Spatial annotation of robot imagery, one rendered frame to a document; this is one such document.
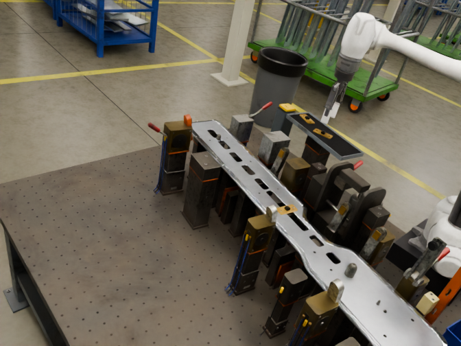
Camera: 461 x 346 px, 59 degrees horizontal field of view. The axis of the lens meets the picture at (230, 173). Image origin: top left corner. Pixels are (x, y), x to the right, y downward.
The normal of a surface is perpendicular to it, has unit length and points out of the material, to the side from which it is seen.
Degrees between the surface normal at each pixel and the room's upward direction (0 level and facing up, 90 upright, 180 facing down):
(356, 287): 0
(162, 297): 0
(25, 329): 0
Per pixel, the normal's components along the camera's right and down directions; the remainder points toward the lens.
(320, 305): 0.19, -0.81
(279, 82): -0.09, 0.59
